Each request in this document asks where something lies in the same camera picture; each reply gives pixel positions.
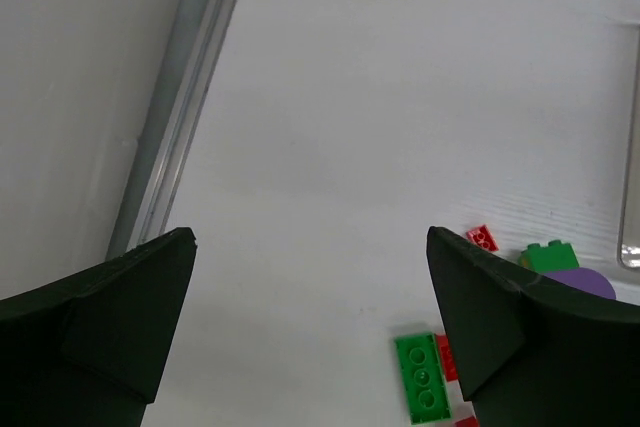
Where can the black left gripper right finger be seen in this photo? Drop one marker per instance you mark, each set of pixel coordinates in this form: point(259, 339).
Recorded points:
point(530, 351)

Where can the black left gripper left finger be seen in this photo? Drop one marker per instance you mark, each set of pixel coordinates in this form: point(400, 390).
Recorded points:
point(90, 349)

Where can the red large lego brick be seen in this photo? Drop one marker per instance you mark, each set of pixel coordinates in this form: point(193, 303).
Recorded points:
point(446, 358)

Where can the purple curved lego brick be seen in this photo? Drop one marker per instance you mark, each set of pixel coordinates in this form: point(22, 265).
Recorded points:
point(586, 280)

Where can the small red lego plate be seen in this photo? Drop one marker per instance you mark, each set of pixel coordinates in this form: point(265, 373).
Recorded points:
point(482, 237)

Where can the green tall lego brick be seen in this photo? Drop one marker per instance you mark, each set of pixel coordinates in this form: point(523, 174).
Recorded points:
point(556, 255)

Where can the green flat lego plate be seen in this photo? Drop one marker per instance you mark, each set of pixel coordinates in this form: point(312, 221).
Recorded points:
point(422, 378)

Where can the aluminium table edge rail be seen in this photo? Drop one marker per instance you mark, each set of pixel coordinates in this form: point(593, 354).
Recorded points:
point(188, 65)

